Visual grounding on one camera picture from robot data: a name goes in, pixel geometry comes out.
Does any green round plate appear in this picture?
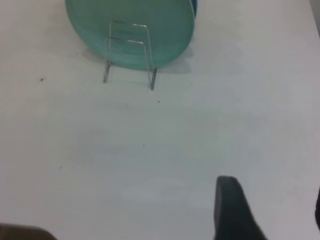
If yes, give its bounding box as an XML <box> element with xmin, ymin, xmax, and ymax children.
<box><xmin>64</xmin><ymin>0</ymin><xmax>196</xmax><ymax>71</ymax></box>

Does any metal wire plate rack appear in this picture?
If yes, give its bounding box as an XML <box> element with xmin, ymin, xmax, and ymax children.
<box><xmin>103</xmin><ymin>20</ymin><xmax>158</xmax><ymax>91</ymax></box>

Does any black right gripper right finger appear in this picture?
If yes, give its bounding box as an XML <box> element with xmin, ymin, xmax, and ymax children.
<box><xmin>313</xmin><ymin>186</ymin><xmax>320</xmax><ymax>233</ymax></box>

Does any blue round plate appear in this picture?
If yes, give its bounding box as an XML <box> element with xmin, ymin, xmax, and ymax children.
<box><xmin>191</xmin><ymin>0</ymin><xmax>199</xmax><ymax>21</ymax></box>

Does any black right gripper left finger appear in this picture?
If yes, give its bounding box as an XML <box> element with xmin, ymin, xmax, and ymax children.
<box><xmin>212</xmin><ymin>175</ymin><xmax>268</xmax><ymax>240</ymax></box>

